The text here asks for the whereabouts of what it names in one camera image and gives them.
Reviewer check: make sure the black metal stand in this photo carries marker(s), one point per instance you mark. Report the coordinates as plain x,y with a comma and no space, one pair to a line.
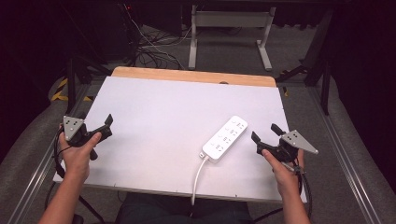
320,62

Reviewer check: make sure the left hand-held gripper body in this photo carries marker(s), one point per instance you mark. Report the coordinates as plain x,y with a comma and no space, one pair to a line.
74,126

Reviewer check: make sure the person's left hand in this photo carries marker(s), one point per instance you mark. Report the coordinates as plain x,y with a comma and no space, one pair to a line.
76,158

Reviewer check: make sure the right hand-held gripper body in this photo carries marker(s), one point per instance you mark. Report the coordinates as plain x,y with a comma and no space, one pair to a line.
297,141

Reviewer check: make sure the white metal stand frame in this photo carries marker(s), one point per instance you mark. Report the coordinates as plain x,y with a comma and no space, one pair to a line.
230,19

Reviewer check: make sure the yellow black hazard tape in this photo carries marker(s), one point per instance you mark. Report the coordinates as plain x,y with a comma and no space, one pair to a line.
60,91

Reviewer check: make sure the aluminium floor rail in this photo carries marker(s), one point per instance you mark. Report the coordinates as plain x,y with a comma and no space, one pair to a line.
345,161
37,186

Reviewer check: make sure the white power strip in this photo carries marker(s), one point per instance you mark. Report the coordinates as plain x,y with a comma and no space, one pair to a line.
225,138

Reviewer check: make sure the white table board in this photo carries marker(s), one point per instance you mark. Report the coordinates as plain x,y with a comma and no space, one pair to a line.
162,124

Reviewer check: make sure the person's right hand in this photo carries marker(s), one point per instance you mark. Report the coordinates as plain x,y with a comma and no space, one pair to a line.
286,177

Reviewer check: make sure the black tripod stand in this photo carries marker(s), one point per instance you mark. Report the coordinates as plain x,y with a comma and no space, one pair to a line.
73,81

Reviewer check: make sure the wooden table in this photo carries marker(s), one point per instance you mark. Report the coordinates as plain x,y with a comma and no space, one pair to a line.
186,75

